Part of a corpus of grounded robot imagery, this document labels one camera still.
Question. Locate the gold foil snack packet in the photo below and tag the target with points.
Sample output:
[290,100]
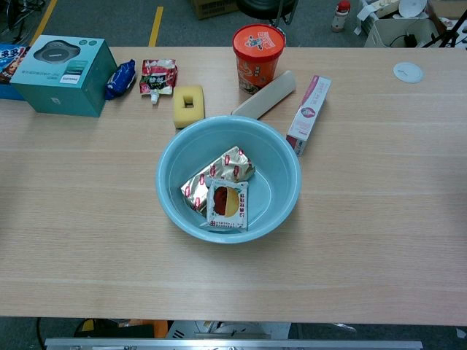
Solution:
[233,164]

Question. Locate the white red snack packet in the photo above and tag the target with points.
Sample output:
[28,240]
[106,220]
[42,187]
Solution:
[226,202]

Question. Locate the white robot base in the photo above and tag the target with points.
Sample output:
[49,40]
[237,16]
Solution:
[233,329]

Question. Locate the light blue plastic basin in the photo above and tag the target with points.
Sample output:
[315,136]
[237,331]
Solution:
[277,175]

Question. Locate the yellow sponge with square hole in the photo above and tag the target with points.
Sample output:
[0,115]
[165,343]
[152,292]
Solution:
[180,109]

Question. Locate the beige cutlery case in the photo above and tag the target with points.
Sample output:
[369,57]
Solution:
[266,96]

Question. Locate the pink cling film box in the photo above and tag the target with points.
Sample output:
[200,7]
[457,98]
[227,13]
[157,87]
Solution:
[310,109]

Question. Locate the red spouted drink pouch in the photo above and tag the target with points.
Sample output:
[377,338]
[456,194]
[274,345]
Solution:
[158,78]

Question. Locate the red instant noodle cup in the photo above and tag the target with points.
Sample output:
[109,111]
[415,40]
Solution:
[259,43]

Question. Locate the blue cookie packet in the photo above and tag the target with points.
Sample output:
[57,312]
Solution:
[120,78]

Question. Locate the brown cardboard box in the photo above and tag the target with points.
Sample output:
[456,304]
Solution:
[211,9]

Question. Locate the black chair base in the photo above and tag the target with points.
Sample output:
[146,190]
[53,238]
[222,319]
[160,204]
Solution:
[262,7]

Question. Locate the red and white bottle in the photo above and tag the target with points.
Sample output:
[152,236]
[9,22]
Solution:
[340,16]

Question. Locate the round grey table grommet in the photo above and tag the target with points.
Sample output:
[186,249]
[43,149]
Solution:
[408,72]

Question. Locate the teal speaker box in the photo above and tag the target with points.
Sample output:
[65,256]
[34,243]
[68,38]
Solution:
[54,76]

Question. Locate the white cardboard box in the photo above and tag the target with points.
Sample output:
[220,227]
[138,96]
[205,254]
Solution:
[390,33]

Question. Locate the blue chocolate cookie box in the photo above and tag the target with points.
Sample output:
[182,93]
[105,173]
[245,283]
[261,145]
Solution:
[7,60]

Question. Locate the aluminium rail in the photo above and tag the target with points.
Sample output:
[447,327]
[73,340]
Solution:
[233,344]

